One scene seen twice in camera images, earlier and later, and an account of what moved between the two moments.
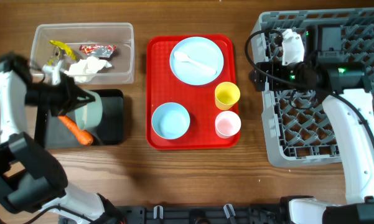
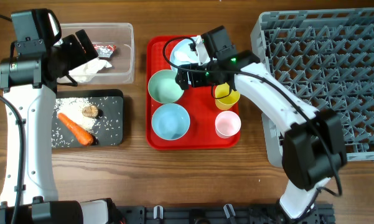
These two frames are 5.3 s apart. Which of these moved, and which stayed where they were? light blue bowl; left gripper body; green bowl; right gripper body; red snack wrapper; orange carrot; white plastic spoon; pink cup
Moved: right gripper body; green bowl; left gripper body
Stayed: white plastic spoon; orange carrot; light blue bowl; pink cup; red snack wrapper
